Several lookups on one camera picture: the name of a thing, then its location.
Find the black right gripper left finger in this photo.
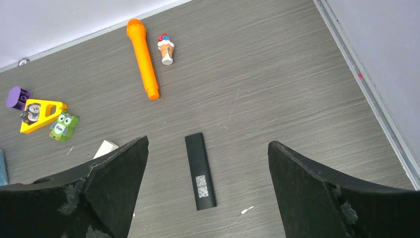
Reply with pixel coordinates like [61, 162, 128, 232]
[0, 136, 149, 238]

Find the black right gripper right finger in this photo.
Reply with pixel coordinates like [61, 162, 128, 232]
[268, 141, 420, 238]

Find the black remote control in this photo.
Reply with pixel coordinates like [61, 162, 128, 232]
[185, 133, 217, 211]

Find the white rectangular thermometer device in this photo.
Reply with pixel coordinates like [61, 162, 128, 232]
[93, 140, 119, 159]

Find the green owl toy block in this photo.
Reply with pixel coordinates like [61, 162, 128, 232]
[49, 112, 79, 141]

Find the blue transparent plastic container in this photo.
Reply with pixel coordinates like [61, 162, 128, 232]
[0, 149, 8, 186]

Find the yellow triangle shape toy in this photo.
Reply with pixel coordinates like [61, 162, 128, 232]
[20, 99, 67, 133]

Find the poker chips stack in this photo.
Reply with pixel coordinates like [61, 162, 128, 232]
[20, 103, 41, 125]

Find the purple cylinder toy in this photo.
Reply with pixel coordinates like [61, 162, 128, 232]
[6, 86, 32, 111]

